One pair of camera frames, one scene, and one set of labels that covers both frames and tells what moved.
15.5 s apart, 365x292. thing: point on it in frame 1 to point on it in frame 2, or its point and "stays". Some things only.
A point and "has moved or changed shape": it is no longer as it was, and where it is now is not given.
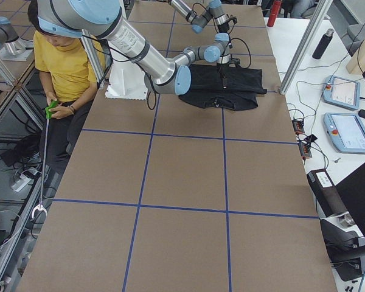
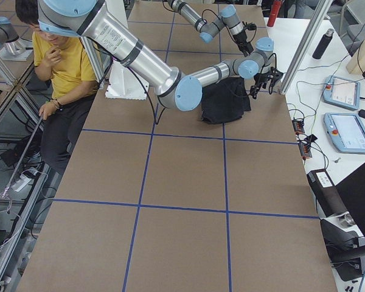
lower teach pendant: (348, 133) stays
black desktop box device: (325, 193) stays
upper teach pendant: (342, 92) stays
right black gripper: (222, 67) to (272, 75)
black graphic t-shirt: (244, 87) has moved or changed shape
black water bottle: (319, 52) stays
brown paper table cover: (158, 195) stays
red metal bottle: (275, 6) stays
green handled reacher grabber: (47, 114) to (22, 156)
